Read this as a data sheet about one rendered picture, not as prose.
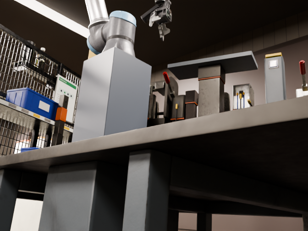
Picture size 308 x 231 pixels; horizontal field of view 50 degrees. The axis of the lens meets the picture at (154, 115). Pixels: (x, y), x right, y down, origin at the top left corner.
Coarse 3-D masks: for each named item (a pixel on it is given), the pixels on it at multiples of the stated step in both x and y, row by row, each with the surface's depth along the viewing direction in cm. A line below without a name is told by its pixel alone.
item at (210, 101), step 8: (216, 64) 140; (200, 72) 142; (208, 72) 141; (216, 72) 139; (224, 72) 144; (200, 80) 142; (208, 80) 140; (216, 80) 138; (224, 80) 143; (200, 88) 141; (208, 88) 139; (216, 88) 137; (200, 96) 139; (208, 96) 138; (216, 96) 136; (200, 104) 138; (208, 104) 137; (216, 104) 135; (200, 112) 137; (208, 112) 135; (216, 112) 134
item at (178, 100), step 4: (176, 96) 159; (180, 96) 158; (184, 96) 158; (172, 100) 160; (176, 100) 159; (180, 100) 158; (184, 100) 157; (172, 104) 159; (176, 104) 157; (180, 104) 157; (184, 104) 157; (172, 108) 158; (176, 108) 156; (180, 108) 156; (184, 108) 156; (172, 112) 158; (176, 112) 156; (180, 112) 156; (184, 112) 156; (172, 116) 157; (176, 116) 156; (180, 116) 155; (184, 116) 155; (172, 120) 157; (176, 120) 157; (180, 120) 156
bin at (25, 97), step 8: (24, 88) 186; (8, 96) 190; (16, 96) 187; (24, 96) 184; (32, 96) 189; (40, 96) 194; (16, 104) 185; (24, 104) 183; (32, 104) 188; (40, 104) 194; (48, 104) 200; (56, 104) 207; (40, 112) 194; (48, 112) 199
